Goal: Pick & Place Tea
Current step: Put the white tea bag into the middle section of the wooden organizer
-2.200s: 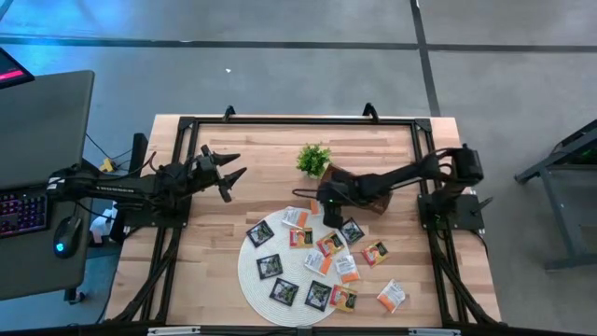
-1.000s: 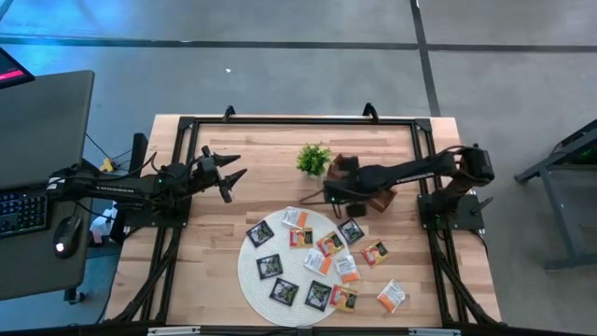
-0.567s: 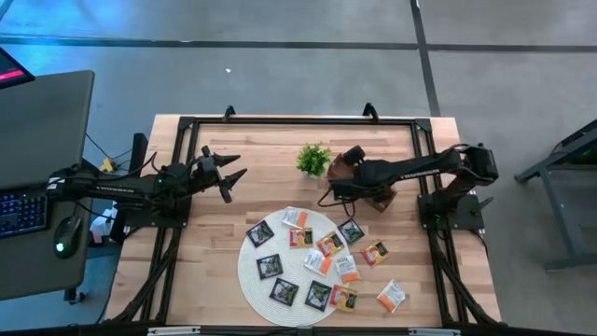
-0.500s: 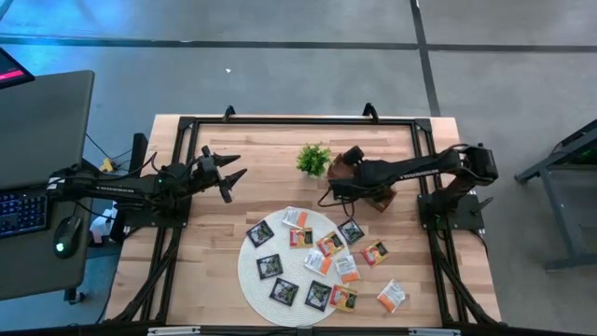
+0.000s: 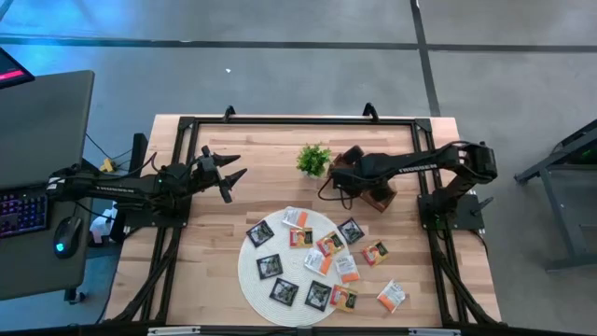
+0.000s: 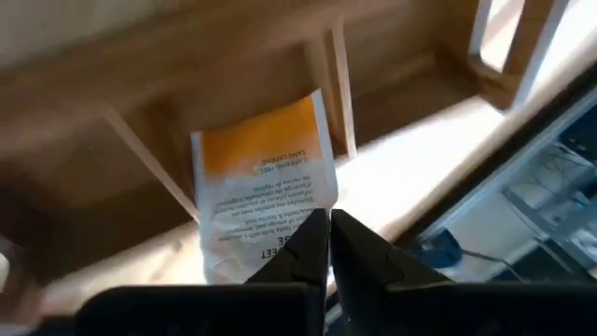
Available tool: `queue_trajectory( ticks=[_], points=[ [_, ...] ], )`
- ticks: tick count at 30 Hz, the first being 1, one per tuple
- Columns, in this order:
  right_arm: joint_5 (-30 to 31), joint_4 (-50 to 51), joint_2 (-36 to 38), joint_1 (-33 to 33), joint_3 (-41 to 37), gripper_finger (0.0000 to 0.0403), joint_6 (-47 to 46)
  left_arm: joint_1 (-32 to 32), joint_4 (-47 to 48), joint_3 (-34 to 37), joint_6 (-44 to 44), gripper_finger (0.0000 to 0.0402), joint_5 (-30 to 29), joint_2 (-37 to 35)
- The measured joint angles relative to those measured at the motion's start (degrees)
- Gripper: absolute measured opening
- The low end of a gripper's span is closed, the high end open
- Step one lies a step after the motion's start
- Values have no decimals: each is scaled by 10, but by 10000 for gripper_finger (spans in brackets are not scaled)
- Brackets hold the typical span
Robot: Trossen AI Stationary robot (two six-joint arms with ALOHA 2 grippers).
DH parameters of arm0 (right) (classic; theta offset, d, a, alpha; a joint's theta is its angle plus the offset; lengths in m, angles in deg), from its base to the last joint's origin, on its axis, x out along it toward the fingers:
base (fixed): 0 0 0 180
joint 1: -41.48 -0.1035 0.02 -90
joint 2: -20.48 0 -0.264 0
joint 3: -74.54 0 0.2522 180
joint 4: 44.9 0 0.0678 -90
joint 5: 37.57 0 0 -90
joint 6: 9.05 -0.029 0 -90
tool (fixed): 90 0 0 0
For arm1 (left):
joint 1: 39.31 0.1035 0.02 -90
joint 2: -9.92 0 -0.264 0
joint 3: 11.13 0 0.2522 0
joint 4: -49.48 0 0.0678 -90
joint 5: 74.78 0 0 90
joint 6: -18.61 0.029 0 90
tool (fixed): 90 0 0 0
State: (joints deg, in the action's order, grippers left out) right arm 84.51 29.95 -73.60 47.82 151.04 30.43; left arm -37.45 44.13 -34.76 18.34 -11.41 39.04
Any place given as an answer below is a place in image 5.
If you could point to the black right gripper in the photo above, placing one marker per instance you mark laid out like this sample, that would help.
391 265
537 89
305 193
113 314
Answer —
354 172

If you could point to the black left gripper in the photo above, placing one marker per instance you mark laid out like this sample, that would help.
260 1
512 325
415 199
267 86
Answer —
207 172

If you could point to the dark blackcurrant tea packet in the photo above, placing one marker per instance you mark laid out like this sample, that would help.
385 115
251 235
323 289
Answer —
351 230

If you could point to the black tea packet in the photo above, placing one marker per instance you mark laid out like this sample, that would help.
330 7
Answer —
284 291
269 266
260 233
318 295

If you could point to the white and orange tea packet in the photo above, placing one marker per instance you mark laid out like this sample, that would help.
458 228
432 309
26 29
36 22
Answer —
391 296
318 261
295 217
347 269

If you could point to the orange mango tea packet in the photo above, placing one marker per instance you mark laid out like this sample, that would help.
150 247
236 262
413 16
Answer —
330 244
375 253
343 298
301 237

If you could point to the round white woven placemat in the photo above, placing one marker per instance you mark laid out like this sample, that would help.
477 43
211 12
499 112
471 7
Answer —
294 275

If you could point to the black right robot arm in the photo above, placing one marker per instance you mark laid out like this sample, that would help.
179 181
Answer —
420 163

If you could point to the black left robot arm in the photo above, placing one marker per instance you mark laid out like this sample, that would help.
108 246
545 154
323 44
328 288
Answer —
116 190

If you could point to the brown wooden tea box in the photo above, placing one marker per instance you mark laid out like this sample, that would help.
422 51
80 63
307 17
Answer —
380 198

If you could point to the green plant in white pot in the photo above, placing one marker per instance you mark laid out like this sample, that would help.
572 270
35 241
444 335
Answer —
313 158

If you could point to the yellow plug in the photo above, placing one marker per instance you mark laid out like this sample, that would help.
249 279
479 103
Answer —
108 164

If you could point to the black computer mouse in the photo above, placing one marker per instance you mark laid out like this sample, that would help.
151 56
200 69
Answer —
67 237

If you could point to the grey metal table stand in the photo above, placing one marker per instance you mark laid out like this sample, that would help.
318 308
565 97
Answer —
554 205

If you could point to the black backlit keyboard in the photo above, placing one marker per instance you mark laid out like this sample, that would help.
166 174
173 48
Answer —
23 212

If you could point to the grey desk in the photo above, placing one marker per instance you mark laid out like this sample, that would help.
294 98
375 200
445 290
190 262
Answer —
37 266

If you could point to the dark screen with pink bar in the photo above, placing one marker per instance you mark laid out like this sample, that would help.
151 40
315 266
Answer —
11 70

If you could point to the black hook-shaped frame bracket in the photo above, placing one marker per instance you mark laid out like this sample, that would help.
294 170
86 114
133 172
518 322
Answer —
228 112
370 111

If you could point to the black aluminium table frame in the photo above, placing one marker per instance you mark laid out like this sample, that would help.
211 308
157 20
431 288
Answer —
303 121

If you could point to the black upright post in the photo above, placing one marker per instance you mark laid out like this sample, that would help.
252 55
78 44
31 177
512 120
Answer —
139 149

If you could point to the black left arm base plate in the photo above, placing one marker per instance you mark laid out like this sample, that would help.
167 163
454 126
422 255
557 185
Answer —
140 219

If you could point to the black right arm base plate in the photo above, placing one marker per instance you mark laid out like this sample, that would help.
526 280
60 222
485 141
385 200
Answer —
466 219

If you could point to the silver frame end bracket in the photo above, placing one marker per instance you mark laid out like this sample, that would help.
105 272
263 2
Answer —
172 331
434 332

